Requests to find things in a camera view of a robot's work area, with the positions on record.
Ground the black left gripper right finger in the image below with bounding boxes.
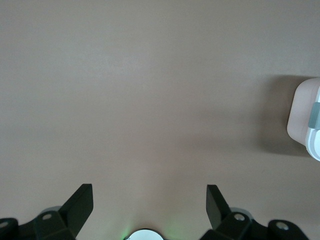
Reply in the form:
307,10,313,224
206,184,309,240

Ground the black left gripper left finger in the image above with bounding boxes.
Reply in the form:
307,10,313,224
0,183,94,240

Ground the pink plastic storage box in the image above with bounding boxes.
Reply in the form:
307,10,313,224
286,77,320,148

